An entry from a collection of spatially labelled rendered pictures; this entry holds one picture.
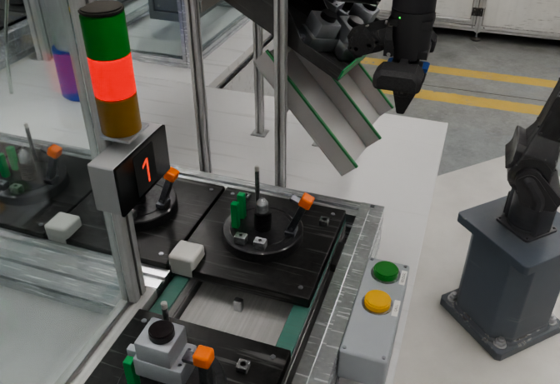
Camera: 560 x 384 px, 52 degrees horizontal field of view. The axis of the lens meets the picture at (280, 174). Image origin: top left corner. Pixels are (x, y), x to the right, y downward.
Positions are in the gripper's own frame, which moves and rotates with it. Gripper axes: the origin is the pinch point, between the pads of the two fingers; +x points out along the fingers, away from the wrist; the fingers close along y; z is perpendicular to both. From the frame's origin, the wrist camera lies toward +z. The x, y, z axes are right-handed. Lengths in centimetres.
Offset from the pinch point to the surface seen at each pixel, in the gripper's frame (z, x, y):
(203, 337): 20.2, 28.4, 29.1
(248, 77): 68, 51, -104
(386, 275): -1.9, 28.2, 8.1
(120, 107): 29.9, -4.7, 26.0
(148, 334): 20.8, 16.1, 40.1
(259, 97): 41, 28, -46
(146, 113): 76, 39, -47
